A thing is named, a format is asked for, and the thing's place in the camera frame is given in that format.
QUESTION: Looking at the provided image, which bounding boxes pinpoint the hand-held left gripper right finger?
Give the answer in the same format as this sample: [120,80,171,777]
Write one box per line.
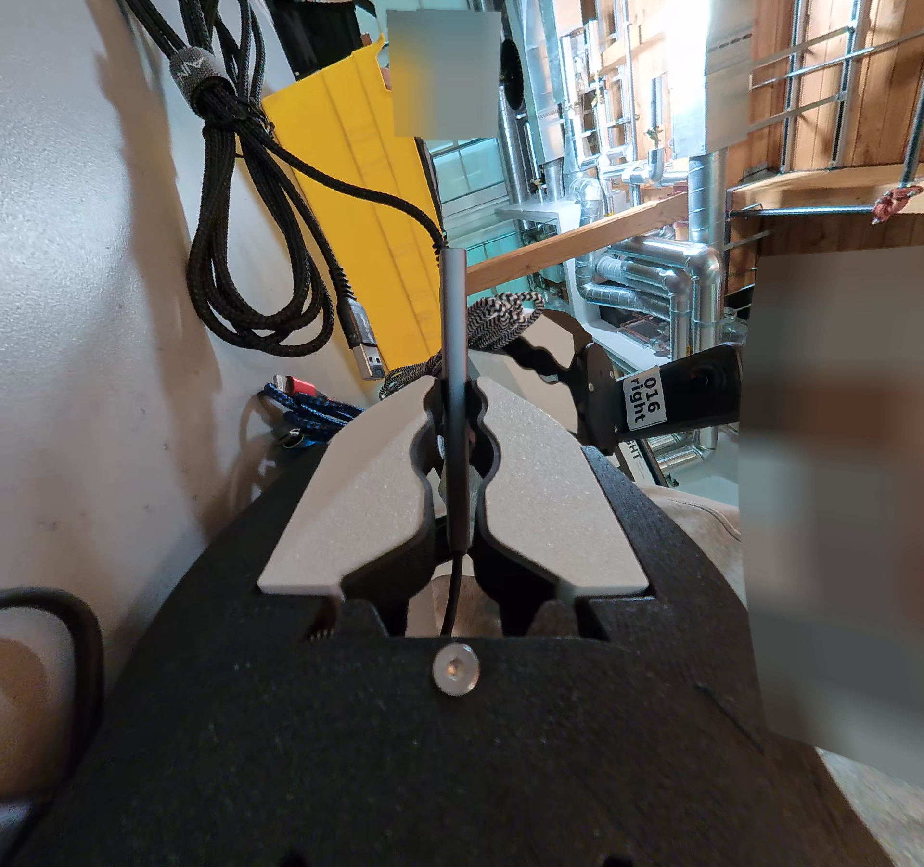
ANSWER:
[473,375,651,601]

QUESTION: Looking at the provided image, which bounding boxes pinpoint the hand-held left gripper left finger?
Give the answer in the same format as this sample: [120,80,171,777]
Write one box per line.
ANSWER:
[257,375,443,597]

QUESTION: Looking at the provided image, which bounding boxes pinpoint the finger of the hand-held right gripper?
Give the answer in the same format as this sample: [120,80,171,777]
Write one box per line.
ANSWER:
[530,307,596,377]
[469,339,586,444]

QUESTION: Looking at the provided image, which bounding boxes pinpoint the black-and-white braided cable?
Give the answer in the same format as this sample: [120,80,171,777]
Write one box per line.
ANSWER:
[380,292,546,399]

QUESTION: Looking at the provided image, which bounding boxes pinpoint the grey metal adapter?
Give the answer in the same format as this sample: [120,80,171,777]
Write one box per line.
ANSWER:
[439,248,472,550]

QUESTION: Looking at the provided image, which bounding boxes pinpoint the wooden railing beam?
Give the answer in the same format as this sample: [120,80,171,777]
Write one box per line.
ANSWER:
[465,192,690,294]

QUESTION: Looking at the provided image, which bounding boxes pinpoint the silver insulated pipes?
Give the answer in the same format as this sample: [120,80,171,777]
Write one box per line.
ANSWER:
[577,235,724,474]

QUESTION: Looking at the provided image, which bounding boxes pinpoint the person's grey sweatshirt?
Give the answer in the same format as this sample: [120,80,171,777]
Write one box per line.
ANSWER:
[639,481,924,867]

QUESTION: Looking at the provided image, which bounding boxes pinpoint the yellow plastic bin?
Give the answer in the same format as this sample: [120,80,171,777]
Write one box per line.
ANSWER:
[261,33,445,373]

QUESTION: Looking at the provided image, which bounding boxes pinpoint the wooden platform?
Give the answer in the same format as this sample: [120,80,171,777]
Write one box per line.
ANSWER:
[725,160,924,294]

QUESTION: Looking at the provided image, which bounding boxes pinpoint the blue braided cable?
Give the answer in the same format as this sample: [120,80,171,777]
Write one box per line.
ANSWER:
[261,374,365,453]

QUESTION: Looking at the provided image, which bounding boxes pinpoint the black braided cable bundle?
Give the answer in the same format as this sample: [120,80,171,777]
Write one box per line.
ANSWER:
[90,0,449,381]

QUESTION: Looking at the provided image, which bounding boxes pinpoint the grey velcro cable strap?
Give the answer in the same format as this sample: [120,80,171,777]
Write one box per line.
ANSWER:
[169,50,235,99]

